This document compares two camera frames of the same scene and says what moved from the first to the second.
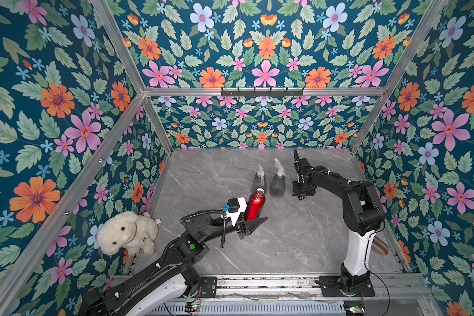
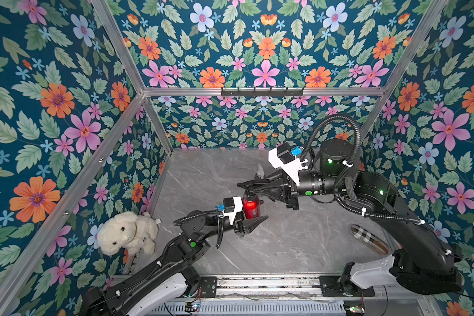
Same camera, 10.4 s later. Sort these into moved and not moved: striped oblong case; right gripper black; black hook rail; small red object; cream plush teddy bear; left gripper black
Moved: right gripper black; small red object
Not moved: striped oblong case; black hook rail; left gripper black; cream plush teddy bear
